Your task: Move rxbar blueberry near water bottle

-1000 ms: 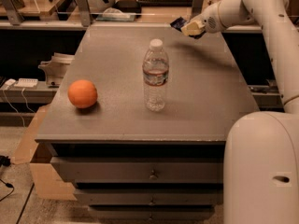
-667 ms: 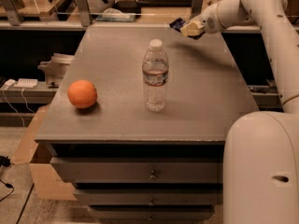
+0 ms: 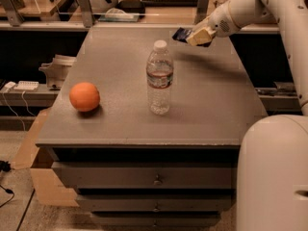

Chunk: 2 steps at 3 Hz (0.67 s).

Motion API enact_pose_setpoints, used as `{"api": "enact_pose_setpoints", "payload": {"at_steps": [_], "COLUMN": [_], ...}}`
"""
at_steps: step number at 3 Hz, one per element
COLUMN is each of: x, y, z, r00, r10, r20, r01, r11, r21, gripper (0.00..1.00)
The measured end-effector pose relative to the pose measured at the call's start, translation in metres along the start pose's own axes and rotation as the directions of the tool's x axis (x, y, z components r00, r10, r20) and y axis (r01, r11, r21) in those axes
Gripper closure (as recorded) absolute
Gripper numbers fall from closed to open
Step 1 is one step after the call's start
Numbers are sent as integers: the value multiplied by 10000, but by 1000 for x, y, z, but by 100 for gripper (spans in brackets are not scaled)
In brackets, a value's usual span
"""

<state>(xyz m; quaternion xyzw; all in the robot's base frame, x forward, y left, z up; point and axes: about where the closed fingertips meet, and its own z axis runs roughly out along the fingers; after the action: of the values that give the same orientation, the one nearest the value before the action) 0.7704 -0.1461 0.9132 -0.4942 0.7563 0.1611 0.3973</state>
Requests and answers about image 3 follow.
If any black pouch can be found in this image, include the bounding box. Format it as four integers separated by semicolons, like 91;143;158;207
116;0;145;16

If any cardboard box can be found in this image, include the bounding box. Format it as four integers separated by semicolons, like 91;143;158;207
13;109;78;207

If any black keyboard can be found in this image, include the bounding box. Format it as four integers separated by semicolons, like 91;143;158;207
141;0;198;7

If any blue rxbar blueberry wrapper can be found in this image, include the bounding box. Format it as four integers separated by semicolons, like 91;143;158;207
172;28;211;47

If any grey drawer cabinet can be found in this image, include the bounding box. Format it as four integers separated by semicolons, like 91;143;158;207
38;26;266;227

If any white power strip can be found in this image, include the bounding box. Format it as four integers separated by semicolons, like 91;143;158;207
14;81;39;90

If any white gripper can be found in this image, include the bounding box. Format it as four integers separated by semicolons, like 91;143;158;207
186;2;240;46

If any orange fruit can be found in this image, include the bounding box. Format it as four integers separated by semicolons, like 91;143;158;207
69;82;100;112

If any clear plastic water bottle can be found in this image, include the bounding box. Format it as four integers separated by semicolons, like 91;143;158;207
146;39;174;116

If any grey moulded part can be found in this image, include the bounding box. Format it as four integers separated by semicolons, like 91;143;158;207
38;54;76;89

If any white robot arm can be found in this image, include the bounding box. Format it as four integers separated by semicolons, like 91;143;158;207
188;0;308;231

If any black floor cable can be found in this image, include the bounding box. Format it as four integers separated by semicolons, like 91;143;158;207
0;160;15;209

